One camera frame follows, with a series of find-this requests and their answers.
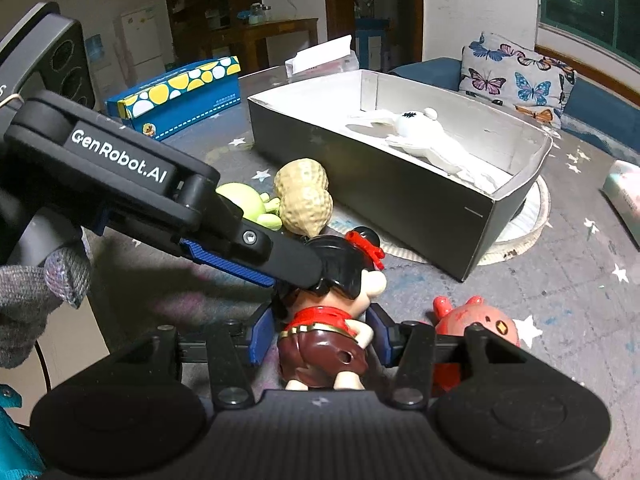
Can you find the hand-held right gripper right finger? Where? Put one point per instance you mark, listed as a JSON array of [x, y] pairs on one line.
[[378, 340]]

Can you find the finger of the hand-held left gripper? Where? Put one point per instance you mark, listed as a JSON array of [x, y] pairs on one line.
[[225, 262], [285, 260]]

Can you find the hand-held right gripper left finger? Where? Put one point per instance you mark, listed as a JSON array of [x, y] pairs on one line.
[[260, 335]]

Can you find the green round toy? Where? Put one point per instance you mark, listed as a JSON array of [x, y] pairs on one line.
[[240, 200]]

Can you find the peanut toy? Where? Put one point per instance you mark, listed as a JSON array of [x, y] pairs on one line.
[[300, 185]]

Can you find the red pig toy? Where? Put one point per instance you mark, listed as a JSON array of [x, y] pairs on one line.
[[465, 315]]

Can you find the grey cardboard box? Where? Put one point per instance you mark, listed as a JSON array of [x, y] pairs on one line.
[[375, 185]]

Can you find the person's left hand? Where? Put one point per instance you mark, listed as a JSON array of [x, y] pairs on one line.
[[30, 300]]

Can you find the blue spotted tissue box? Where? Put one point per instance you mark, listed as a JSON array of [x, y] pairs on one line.
[[175, 110]]

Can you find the water dispenser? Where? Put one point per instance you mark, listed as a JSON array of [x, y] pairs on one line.
[[97, 50]]

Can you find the white refrigerator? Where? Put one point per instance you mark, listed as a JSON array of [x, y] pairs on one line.
[[145, 40]]

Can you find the dark wooden cabinet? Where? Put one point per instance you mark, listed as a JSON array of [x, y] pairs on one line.
[[190, 0]]

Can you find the round woven mat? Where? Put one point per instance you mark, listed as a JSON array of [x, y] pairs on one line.
[[525, 230]]

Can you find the white plush toy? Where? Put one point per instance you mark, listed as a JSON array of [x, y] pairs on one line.
[[420, 132]]

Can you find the glass jar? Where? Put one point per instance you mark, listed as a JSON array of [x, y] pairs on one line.
[[256, 14]]

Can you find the white paper box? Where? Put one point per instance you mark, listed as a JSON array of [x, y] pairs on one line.
[[325, 55]]

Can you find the wooden side table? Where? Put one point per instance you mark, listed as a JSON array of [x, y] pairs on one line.
[[280, 27]]

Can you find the blue stool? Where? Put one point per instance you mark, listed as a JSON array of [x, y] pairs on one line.
[[372, 40]]

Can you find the teal toy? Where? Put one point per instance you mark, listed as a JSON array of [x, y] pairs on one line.
[[15, 430]]

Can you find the butterfly print pillow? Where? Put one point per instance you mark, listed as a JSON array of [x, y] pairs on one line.
[[510, 80]]

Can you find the soft tissue packet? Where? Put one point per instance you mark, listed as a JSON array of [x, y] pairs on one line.
[[625, 190]]

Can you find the blue sofa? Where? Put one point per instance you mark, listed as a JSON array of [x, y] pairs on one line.
[[595, 105]]

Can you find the green framed window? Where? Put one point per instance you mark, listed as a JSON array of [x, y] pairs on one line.
[[590, 5]]

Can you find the wooden door frame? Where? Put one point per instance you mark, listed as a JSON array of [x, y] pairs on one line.
[[330, 0]]

